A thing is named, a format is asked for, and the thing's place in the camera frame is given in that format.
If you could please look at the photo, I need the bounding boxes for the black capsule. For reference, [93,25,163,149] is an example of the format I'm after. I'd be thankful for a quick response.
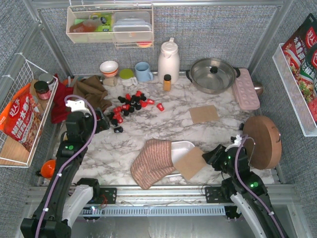
[113,126,123,133]

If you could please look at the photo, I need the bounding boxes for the tan scouring pad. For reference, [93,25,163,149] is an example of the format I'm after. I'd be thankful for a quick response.
[173,147,207,180]
[189,105,219,124]

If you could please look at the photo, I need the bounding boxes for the white storage tray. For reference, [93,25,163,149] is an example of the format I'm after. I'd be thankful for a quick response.
[171,141,195,165]

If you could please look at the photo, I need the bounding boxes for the striped pink cloth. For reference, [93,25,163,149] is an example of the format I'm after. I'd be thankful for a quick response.
[130,139,175,190]

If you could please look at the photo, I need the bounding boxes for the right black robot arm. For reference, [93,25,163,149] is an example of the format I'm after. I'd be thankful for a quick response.
[203,144,288,238]

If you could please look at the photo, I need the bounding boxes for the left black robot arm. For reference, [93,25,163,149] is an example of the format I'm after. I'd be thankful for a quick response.
[20,109,109,238]

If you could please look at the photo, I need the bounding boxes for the pile of capsules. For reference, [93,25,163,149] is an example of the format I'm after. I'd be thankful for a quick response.
[106,90,155,126]

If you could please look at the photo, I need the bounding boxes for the brown cloth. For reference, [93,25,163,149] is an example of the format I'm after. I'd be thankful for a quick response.
[73,75,112,112]

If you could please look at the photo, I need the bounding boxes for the small glass cup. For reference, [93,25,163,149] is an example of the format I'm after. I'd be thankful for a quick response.
[103,77,117,87]

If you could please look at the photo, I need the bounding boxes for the red cloth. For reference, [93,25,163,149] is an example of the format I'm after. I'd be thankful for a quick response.
[51,80,73,124]

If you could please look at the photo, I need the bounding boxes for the round wooden board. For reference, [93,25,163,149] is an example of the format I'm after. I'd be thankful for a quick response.
[243,116,282,170]

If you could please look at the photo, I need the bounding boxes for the green lid cup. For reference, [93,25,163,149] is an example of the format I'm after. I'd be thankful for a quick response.
[119,68,138,87]

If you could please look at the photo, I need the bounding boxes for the white orange bowl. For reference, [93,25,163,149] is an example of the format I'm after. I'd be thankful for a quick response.
[99,60,118,77]

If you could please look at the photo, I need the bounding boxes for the lone red capsule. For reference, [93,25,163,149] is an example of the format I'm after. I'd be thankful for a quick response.
[157,103,164,112]

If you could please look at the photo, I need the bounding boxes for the blue mug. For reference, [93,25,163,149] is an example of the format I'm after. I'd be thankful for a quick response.
[135,62,154,82]

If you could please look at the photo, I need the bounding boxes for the pink egg tray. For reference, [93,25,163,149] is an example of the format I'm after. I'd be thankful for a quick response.
[232,68,260,111]

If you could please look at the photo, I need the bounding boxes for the red jar black lid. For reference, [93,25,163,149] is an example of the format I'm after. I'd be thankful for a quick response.
[34,81,51,100]

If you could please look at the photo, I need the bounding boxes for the orange ball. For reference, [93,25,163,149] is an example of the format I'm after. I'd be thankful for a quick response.
[40,159,56,179]

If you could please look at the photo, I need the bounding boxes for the orange spice bottle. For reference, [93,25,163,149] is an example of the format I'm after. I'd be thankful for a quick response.
[163,74,171,91]

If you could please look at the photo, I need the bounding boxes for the red snack bag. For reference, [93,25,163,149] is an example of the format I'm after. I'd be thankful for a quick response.
[0,83,41,152]

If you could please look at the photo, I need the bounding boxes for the steel pot with lid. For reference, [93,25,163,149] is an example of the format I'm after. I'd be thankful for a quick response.
[185,58,241,95]

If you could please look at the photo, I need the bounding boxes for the white thermos jug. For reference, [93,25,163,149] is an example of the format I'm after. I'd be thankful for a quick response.
[158,37,180,84]

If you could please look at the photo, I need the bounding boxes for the clear plastic containers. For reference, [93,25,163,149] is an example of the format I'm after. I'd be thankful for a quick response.
[112,11,152,42]

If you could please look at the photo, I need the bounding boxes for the green label bottle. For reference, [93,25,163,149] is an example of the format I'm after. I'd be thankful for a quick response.
[89,13,113,32]

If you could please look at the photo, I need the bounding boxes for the red seasoning packets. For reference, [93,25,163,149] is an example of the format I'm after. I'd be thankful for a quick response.
[282,13,317,121]

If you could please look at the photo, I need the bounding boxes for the metal base rail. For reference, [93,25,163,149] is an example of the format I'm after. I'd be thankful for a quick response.
[26,184,298,221]

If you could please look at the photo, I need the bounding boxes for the white wire basket left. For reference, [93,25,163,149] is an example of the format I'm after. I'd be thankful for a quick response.
[0,53,59,168]

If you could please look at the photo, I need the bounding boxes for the white wire basket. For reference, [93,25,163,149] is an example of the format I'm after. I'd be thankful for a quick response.
[0,53,59,168]
[272,43,317,137]

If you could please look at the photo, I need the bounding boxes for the white wire basket right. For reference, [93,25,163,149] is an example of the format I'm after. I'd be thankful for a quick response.
[272,43,317,137]

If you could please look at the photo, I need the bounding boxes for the cream wall shelf basket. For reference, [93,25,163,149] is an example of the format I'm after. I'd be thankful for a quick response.
[66,3,154,48]

